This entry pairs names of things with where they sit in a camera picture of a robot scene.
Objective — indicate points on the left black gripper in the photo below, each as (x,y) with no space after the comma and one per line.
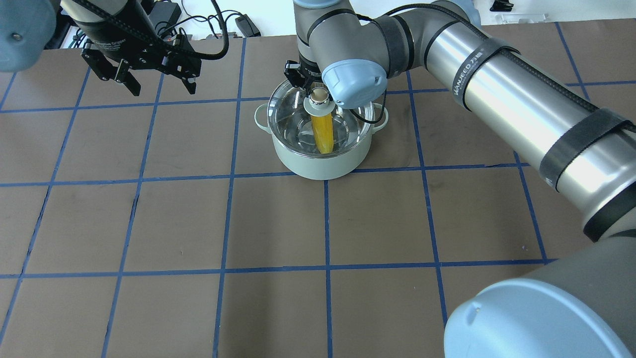
(107,44)

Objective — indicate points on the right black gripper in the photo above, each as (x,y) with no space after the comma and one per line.
(294,74)

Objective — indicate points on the glass pot lid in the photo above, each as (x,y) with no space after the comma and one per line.
(291,124)

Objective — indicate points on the yellow corn cob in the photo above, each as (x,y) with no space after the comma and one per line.
(323,132)

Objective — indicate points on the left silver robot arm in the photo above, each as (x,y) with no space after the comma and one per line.
(27,26)

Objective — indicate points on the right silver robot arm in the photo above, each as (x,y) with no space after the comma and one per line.
(582,306)

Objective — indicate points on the white electric cooking pot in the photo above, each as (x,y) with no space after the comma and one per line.
(318,102)

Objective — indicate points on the black power adapter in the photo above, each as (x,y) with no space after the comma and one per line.
(247,27)

